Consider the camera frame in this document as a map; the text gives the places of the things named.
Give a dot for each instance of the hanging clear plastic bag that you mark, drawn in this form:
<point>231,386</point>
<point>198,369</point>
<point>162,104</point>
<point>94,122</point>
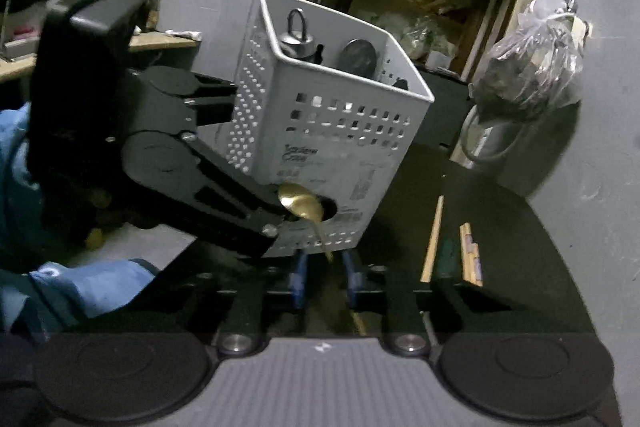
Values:
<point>530,77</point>

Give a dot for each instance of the grey perforated utensil basket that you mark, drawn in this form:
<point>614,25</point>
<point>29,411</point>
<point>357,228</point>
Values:
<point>330,142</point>

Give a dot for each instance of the white filled plastic bags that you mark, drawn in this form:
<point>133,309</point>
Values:
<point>417,34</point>

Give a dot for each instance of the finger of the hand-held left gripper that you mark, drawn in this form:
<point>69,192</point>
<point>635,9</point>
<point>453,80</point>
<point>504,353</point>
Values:
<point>215,88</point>
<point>235,207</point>

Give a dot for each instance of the striped wooden chopstick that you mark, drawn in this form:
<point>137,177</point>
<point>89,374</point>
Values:
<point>432,237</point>

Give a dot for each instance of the white rag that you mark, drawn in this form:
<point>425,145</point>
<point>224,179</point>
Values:
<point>185,34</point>

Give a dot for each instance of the gold spoon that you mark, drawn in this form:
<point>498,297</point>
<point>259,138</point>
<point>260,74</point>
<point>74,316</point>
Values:
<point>300,207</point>

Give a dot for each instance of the wooden counter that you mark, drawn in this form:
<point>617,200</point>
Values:
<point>155,41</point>

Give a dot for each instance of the dark grey cabinet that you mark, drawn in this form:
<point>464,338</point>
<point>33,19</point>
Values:
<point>440,107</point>

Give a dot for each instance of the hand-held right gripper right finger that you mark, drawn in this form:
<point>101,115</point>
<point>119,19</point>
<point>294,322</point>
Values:
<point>352,282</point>

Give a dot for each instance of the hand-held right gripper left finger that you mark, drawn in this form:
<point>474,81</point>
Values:
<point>299,279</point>

